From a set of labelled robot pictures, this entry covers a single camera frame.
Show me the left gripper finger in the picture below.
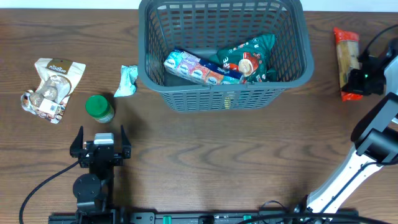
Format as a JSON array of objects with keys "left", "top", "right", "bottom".
[
  {"left": 121, "top": 125, "right": 131, "bottom": 159},
  {"left": 70, "top": 126, "right": 84, "bottom": 158}
]

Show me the green lidded jar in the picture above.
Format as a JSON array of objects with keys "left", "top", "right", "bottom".
[{"left": 85, "top": 95, "right": 115, "bottom": 123}]

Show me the Kleenex tissue pack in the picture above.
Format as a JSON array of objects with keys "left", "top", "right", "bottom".
[{"left": 164, "top": 49, "right": 244, "bottom": 85}]

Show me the green Nescafe coffee bag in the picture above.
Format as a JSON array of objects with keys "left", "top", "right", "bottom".
[{"left": 209, "top": 34, "right": 277, "bottom": 83}]

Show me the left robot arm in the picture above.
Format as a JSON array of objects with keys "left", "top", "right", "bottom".
[{"left": 70, "top": 127, "right": 131, "bottom": 213}]

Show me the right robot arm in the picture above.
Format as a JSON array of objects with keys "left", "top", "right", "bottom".
[{"left": 306, "top": 39, "right": 397, "bottom": 213}]

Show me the beige mushroom snack bag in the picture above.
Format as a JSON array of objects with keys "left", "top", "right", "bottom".
[{"left": 21, "top": 58, "right": 86, "bottom": 124}]

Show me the light teal small packet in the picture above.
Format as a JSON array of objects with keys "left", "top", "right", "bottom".
[{"left": 114, "top": 65, "right": 138, "bottom": 97}]

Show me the grey plastic basket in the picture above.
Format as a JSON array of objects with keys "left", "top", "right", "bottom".
[{"left": 138, "top": 0, "right": 314, "bottom": 112}]

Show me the left black cable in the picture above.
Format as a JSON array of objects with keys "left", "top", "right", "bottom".
[{"left": 18, "top": 159, "right": 82, "bottom": 224}]

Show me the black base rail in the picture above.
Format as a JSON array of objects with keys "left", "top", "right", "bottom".
[{"left": 48, "top": 208, "right": 360, "bottom": 224}]

